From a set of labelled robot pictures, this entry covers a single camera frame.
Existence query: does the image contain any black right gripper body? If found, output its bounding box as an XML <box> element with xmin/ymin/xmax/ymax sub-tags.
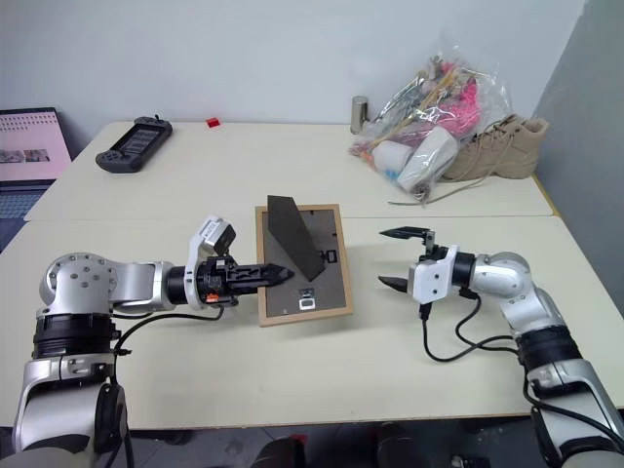
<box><xmin>419</xmin><ymin>230</ymin><xmax>448</xmax><ymax>264</ymax></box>

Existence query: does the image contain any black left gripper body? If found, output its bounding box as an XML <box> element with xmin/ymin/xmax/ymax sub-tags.
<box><xmin>197</xmin><ymin>256</ymin><xmax>268</xmax><ymax>308</ymax></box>

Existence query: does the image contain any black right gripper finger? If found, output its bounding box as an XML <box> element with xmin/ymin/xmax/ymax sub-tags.
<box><xmin>379</xmin><ymin>225</ymin><xmax>433</xmax><ymax>242</ymax></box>
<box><xmin>377</xmin><ymin>275</ymin><xmax>410</xmax><ymax>297</ymax></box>

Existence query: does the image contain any clear plastic bag of items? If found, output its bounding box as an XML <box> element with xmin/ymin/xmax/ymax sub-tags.
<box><xmin>346</xmin><ymin>44</ymin><xmax>512</xmax><ymax>207</ymax></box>

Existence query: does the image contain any tan suede boot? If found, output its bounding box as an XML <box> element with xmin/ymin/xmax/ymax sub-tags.
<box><xmin>387</xmin><ymin>113</ymin><xmax>552</xmax><ymax>209</ymax></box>

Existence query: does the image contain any silver metal cylinder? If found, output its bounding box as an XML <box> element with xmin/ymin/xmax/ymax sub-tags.
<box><xmin>350</xmin><ymin>96</ymin><xmax>371</xmax><ymax>136</ymax></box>

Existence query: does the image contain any dark rounded shape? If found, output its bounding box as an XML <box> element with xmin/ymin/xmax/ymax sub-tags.
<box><xmin>253</xmin><ymin>435</ymin><xmax>309</xmax><ymax>468</ymax></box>
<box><xmin>373</xmin><ymin>421</ymin><xmax>420</xmax><ymax>468</ymax></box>

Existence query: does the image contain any black handheld game console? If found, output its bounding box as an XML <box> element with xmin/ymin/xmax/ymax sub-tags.
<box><xmin>94</xmin><ymin>115</ymin><xmax>175</xmax><ymax>175</ymax></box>

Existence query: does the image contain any open laptop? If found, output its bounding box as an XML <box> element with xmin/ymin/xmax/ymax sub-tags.
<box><xmin>0</xmin><ymin>106</ymin><xmax>74</xmax><ymax>255</ymax></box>

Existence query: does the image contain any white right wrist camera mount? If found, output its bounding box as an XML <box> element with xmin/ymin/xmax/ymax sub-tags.
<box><xmin>408</xmin><ymin>245</ymin><xmax>460</xmax><ymax>306</ymax></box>

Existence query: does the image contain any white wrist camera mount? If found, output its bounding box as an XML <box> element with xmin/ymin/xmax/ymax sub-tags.
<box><xmin>408</xmin><ymin>245</ymin><xmax>460</xmax><ymax>306</ymax></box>
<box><xmin>186</xmin><ymin>215</ymin><xmax>239</xmax><ymax>312</ymax></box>

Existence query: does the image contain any wooden picture frame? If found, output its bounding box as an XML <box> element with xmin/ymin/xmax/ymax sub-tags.
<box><xmin>254</xmin><ymin>194</ymin><xmax>354</xmax><ymax>329</ymax></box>

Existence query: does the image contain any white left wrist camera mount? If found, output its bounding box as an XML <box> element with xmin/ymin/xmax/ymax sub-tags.
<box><xmin>186</xmin><ymin>215</ymin><xmax>239</xmax><ymax>312</ymax></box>

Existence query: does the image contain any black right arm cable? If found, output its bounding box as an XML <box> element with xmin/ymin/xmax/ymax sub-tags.
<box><xmin>417</xmin><ymin>286</ymin><xmax>621</xmax><ymax>440</ymax></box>

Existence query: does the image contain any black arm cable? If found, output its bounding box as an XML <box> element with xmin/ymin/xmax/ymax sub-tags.
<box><xmin>417</xmin><ymin>286</ymin><xmax>621</xmax><ymax>440</ymax></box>
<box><xmin>109</xmin><ymin>303</ymin><xmax>226</xmax><ymax>389</ymax></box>

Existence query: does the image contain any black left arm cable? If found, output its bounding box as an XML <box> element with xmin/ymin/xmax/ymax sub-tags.
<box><xmin>109</xmin><ymin>303</ymin><xmax>226</xmax><ymax>389</ymax></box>

